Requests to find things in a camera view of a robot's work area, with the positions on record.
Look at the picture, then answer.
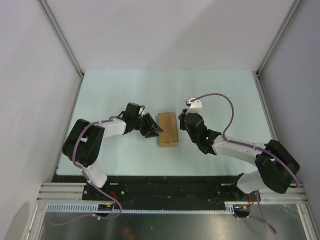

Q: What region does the left aluminium frame post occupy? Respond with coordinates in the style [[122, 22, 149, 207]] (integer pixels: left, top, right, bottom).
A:
[[36, 0, 85, 79]]

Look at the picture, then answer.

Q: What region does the slotted cable duct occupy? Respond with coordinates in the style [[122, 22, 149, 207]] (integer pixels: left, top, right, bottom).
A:
[[46, 201, 251, 214]]

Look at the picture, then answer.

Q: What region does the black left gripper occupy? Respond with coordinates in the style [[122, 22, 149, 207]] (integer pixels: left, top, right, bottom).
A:
[[132, 113, 163, 138]]

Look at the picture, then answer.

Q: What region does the brown cardboard express box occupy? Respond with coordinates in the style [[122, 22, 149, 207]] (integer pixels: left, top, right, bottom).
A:
[[158, 112, 179, 148]]

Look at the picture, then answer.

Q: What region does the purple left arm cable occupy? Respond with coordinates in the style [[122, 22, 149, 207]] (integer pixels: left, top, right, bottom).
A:
[[46, 118, 123, 226]]

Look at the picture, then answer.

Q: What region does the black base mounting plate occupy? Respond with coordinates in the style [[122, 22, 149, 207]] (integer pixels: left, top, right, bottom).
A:
[[52, 175, 254, 211]]

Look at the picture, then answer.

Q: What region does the aluminium frame post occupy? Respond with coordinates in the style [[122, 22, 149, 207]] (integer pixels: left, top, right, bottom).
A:
[[255, 0, 307, 79], [36, 0, 85, 79]]

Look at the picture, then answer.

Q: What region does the aluminium front rail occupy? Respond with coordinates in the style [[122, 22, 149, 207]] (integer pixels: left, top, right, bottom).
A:
[[36, 182, 85, 203]]

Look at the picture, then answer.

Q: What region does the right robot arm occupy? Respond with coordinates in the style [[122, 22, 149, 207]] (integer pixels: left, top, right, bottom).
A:
[[178, 109, 300, 201]]

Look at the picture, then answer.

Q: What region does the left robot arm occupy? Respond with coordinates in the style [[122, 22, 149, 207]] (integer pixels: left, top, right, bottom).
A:
[[62, 102, 164, 200]]

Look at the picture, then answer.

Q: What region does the right aluminium frame post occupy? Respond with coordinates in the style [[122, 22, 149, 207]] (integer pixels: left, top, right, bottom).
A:
[[255, 0, 307, 79]]

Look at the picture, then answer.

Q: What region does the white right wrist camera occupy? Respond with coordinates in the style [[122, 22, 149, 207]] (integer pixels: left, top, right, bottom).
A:
[[185, 98, 202, 114]]

